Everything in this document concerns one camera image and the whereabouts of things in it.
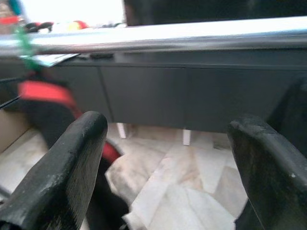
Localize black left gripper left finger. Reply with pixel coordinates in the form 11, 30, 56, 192
0, 111, 108, 230

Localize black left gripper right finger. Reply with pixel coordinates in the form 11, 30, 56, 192
227, 115, 307, 230

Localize green plastic hanger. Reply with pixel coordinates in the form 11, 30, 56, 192
13, 23, 45, 72

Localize white paper stack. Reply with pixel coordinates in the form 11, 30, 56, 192
19, 52, 80, 67

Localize black TV cabinet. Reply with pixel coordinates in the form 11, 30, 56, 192
0, 46, 307, 146

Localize orange ball toy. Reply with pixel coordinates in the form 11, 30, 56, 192
66, 20, 90, 31

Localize silver metal clothes rack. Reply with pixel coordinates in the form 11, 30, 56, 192
0, 14, 307, 58

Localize black television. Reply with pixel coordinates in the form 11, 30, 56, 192
123, 0, 307, 26

